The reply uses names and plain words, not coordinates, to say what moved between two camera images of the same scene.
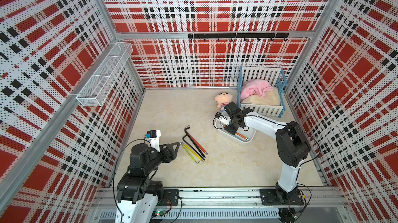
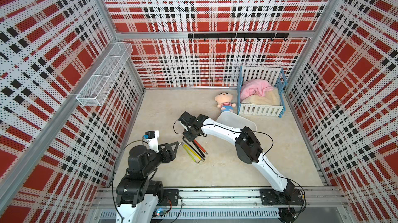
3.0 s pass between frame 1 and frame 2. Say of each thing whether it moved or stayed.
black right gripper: moved
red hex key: stayed
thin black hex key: stayed
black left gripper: stayed
